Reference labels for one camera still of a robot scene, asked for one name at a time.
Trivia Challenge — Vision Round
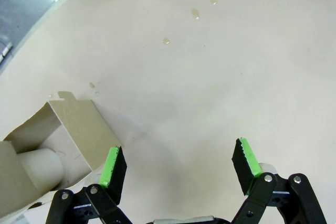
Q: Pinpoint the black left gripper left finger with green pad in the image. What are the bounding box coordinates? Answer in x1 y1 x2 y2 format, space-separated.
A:
46 145 132 224

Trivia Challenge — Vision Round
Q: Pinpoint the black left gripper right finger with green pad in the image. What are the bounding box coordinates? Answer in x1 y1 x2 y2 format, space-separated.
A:
230 137 328 224

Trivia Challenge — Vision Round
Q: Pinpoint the brown cardboard cup carrier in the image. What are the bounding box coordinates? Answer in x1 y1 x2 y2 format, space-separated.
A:
0 91 123 224

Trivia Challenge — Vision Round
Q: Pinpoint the white paper cup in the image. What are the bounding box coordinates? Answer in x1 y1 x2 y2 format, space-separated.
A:
15 147 66 193

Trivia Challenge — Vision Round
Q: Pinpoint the pair of tiny liquid drops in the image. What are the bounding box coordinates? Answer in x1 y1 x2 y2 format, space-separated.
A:
89 82 100 96

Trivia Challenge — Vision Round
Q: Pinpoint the long metal table bracket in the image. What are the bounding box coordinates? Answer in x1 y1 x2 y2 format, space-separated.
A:
0 41 13 63

